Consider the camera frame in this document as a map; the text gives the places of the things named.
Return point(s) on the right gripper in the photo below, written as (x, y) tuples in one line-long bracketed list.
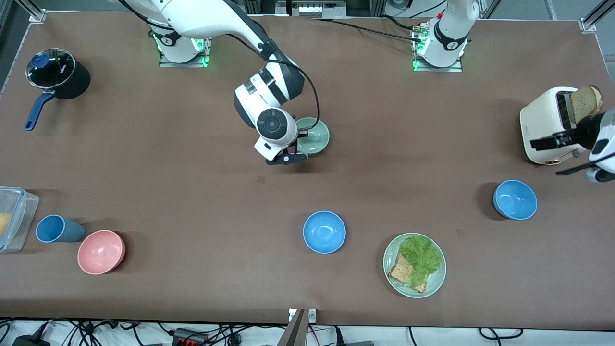
[(299, 140)]

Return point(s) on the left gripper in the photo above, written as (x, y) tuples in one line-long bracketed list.
[(587, 132)]

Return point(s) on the green bowl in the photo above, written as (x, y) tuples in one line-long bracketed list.
[(318, 137)]

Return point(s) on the blue bowl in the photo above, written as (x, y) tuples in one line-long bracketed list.
[(324, 232), (515, 199)]

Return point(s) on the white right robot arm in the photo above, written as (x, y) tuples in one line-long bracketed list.
[(206, 17)]

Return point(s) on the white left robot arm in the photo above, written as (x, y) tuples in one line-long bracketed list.
[(449, 29)]

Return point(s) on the pink bowl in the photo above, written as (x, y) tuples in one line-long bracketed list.
[(100, 252)]

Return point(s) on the white toaster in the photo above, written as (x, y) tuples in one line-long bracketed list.
[(540, 115)]

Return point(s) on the brown bread slice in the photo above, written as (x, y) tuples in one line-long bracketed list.
[(399, 271), (586, 103)]

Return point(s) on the white power strip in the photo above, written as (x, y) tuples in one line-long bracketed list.
[(312, 8)]

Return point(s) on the brown table cover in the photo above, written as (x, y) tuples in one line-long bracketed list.
[(192, 202)]

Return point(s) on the green lettuce leaf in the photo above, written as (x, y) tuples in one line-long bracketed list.
[(422, 257)]

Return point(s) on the green plate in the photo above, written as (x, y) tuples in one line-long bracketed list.
[(435, 283)]

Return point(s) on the grey metal bar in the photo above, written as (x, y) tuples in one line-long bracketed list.
[(294, 331)]

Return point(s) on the black orange power strip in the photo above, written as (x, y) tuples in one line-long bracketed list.
[(190, 337)]

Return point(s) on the glass lid with blue knob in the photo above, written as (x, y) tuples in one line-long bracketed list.
[(50, 69)]

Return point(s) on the blue cup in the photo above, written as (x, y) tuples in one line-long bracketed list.
[(57, 229)]

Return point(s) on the clear plastic container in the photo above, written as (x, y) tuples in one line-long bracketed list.
[(21, 216)]

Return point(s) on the yellow food item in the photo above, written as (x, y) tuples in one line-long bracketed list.
[(4, 225)]

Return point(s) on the black power adapter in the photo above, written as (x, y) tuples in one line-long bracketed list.
[(30, 341)]

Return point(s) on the aluminium frame corner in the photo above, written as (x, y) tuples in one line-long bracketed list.
[(33, 13), (596, 17)]

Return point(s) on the white metal bracket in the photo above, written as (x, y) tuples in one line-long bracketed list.
[(312, 315)]

